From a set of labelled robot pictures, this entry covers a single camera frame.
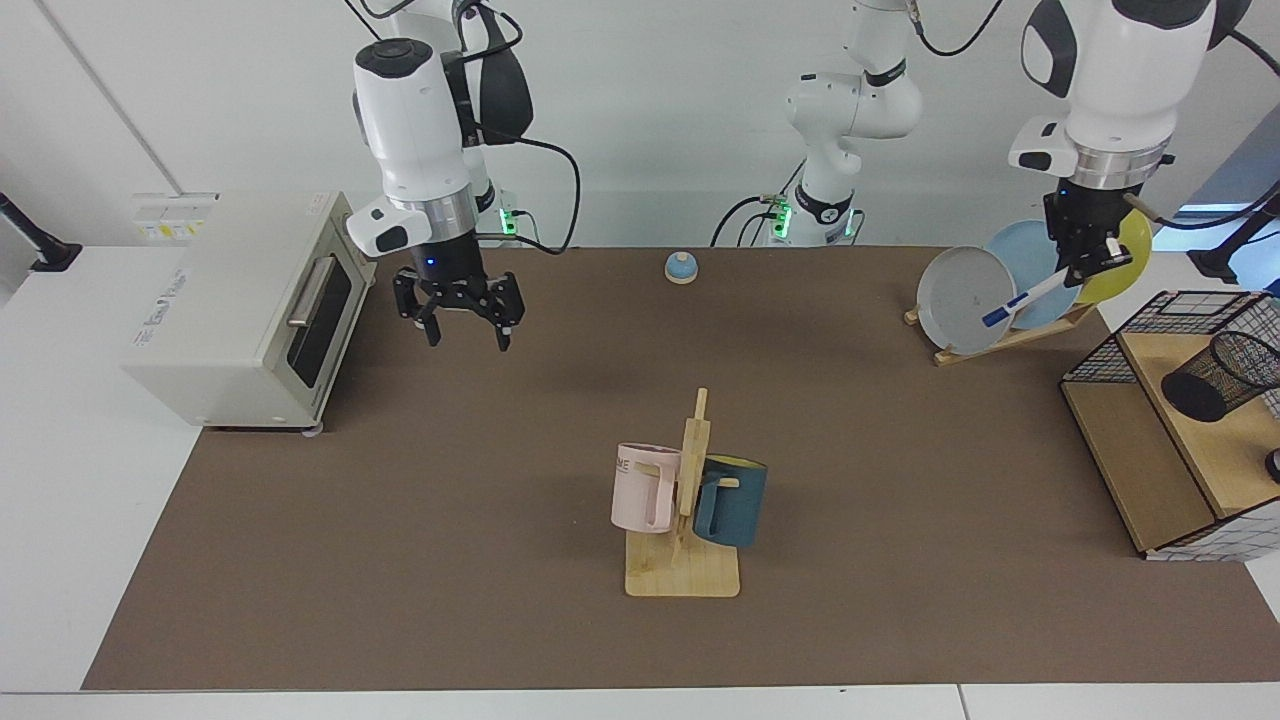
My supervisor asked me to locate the blue and white marker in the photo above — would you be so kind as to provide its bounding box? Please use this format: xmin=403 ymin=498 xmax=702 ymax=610
xmin=982 ymin=262 xmax=1096 ymax=329

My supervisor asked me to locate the black mesh pen holder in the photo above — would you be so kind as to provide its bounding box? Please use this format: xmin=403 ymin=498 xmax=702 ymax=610
xmin=1160 ymin=331 xmax=1280 ymax=423

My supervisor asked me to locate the yellow plate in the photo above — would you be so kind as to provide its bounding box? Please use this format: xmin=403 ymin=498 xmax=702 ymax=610
xmin=1075 ymin=208 xmax=1153 ymax=306

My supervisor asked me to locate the light blue plate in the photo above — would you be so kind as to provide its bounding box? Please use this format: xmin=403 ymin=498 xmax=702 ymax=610
xmin=985 ymin=220 xmax=1086 ymax=331

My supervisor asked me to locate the wooden plate rack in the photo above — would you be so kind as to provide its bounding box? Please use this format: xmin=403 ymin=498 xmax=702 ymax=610
xmin=905 ymin=300 xmax=1096 ymax=368

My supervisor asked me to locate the black stand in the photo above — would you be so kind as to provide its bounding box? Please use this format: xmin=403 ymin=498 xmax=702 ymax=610
xmin=1188 ymin=195 xmax=1280 ymax=293
xmin=0 ymin=192 xmax=83 ymax=273

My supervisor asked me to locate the grey plate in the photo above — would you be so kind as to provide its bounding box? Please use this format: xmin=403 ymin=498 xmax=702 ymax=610
xmin=917 ymin=246 xmax=1019 ymax=356

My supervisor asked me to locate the pale toaster oven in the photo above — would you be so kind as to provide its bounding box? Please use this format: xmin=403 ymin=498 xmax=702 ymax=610
xmin=122 ymin=190 xmax=378 ymax=436

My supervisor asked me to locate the pink cup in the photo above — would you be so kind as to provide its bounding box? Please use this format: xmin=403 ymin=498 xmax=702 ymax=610
xmin=611 ymin=443 xmax=683 ymax=535

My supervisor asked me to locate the brown table cloth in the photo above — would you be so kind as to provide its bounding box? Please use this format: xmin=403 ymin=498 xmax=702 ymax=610
xmin=82 ymin=245 xmax=1280 ymax=691

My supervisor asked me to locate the dark teal cup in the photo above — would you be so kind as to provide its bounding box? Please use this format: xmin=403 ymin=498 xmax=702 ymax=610
xmin=692 ymin=455 xmax=769 ymax=549

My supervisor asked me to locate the wooden cup stand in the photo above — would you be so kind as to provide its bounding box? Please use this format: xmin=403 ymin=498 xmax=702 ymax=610
xmin=625 ymin=388 xmax=742 ymax=599

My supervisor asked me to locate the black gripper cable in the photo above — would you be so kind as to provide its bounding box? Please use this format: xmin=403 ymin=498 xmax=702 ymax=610
xmin=465 ymin=5 xmax=581 ymax=256
xmin=1125 ymin=30 xmax=1280 ymax=231

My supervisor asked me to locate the wire basket with wooden floor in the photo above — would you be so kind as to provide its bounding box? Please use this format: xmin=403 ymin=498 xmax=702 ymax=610
xmin=1060 ymin=290 xmax=1280 ymax=563

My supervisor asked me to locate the black base cable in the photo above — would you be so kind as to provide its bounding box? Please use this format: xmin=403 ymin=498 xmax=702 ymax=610
xmin=710 ymin=155 xmax=801 ymax=248

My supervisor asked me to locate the white wall socket box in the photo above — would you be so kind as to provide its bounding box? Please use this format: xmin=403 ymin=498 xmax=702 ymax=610
xmin=133 ymin=193 xmax=219 ymax=246

